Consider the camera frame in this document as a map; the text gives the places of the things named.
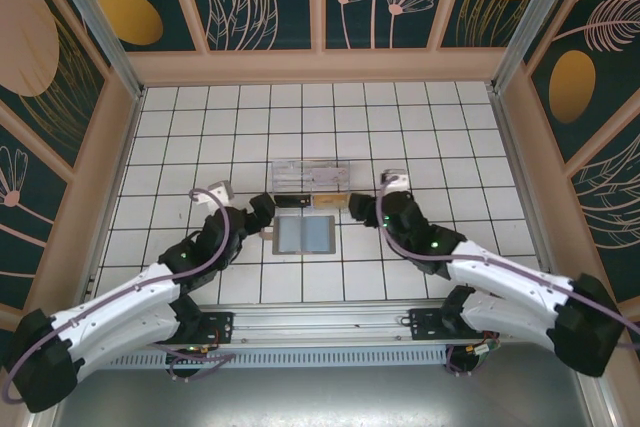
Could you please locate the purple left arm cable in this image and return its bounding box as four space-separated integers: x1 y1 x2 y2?
0 188 236 404

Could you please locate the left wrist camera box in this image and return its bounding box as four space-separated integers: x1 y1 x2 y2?
196 179 236 209

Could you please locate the slotted grey cable duct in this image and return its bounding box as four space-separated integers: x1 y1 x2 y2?
67 346 451 369

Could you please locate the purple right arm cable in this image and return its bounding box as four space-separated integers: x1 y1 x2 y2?
377 174 640 379

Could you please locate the grey card holder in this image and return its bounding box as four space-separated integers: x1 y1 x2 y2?
260 215 337 256

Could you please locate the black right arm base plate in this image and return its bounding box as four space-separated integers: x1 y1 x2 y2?
407 306 474 342

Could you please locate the aluminium frame rail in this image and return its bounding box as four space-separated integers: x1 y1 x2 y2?
47 299 599 351

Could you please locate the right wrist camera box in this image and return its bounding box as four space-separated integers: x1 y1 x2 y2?
379 168 412 194

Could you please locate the clear acrylic card tray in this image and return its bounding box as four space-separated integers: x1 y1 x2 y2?
270 160 354 212

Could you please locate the black credit card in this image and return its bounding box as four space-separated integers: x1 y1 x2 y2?
273 192 313 210

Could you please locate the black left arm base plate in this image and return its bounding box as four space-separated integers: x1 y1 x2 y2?
194 310 236 346

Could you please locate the aluminium corner post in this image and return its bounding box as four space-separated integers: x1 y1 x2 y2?
39 0 147 101
488 0 599 94

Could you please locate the gold credit card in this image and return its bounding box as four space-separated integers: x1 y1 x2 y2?
312 191 350 210

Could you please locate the grey metal sheet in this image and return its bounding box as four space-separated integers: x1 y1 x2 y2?
49 339 611 427

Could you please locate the aluminium side rail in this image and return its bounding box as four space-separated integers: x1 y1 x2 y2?
489 89 569 301

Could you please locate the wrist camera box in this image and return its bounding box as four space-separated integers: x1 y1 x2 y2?
379 168 412 194
196 179 236 209

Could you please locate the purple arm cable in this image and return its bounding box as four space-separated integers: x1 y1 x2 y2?
377 174 640 379
0 188 236 404

